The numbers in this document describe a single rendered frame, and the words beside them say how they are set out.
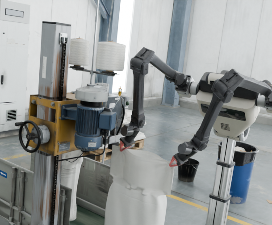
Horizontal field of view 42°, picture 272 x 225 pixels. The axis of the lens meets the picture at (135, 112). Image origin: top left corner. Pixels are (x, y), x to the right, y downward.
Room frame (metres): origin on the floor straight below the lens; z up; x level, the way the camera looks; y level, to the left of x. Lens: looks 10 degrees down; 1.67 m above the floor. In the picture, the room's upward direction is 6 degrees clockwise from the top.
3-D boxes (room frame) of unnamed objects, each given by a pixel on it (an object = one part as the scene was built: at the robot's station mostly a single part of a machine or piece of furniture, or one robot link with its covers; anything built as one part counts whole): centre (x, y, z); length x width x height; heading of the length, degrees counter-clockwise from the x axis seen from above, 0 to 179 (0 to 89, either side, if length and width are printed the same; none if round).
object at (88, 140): (1.92, 0.25, 1.21); 0.15 x 0.15 x 0.25
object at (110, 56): (2.04, 0.18, 1.61); 0.17 x 0.17 x 0.17
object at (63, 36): (1.96, 0.43, 1.68); 0.05 x 0.03 x 0.06; 146
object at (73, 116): (1.94, 0.34, 1.27); 0.12 x 0.09 x 0.09; 146
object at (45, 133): (1.91, 0.52, 1.14); 0.11 x 0.06 x 0.11; 56
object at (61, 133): (2.08, 0.44, 1.18); 0.34 x 0.25 x 0.31; 146
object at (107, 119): (1.90, 0.15, 1.25); 0.10 x 0.08 x 0.12; 171
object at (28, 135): (1.85, 0.57, 1.13); 0.18 x 0.11 x 0.18; 56
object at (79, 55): (2.19, 0.39, 1.61); 0.15 x 0.14 x 0.17; 56
